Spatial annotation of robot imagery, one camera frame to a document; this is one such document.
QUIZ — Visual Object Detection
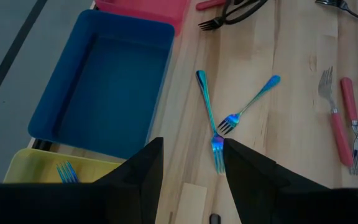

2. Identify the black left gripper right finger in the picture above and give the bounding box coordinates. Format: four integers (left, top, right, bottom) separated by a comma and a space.
223, 138, 358, 224

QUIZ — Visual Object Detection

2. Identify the pale wooden piece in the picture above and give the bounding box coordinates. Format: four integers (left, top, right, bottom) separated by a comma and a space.
174, 182, 208, 224

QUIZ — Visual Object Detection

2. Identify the iridescent blue fork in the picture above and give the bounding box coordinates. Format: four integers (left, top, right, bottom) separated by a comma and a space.
56, 161, 80, 184
196, 70, 226, 175

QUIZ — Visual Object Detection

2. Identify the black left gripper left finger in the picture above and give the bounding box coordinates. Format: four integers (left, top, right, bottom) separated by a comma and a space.
0, 136, 164, 224

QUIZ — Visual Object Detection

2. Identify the pink-handled silver fork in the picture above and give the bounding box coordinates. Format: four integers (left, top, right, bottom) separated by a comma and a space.
318, 67, 354, 168
340, 77, 358, 176

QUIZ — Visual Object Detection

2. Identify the pink plastic bin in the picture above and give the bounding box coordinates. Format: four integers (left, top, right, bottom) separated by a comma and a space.
94, 0, 189, 37

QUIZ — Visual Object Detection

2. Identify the yellow plastic bin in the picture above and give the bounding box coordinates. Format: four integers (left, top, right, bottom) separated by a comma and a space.
3, 147, 123, 184

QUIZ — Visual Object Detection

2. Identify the iridescent fork with speckled handle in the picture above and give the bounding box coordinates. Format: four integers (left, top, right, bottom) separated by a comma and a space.
218, 74, 282, 136

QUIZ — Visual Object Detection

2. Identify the blue plastic bin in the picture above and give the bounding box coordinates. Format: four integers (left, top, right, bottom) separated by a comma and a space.
27, 9, 176, 160

